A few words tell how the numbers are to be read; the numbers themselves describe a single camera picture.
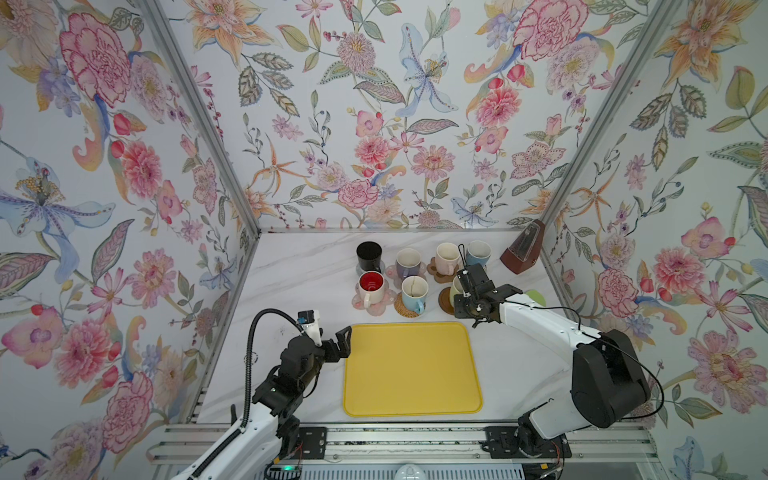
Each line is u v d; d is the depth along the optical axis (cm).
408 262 107
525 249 103
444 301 100
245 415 53
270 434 56
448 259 101
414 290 98
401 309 97
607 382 44
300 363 61
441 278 105
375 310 98
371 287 101
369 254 101
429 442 76
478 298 64
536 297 104
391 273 109
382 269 110
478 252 102
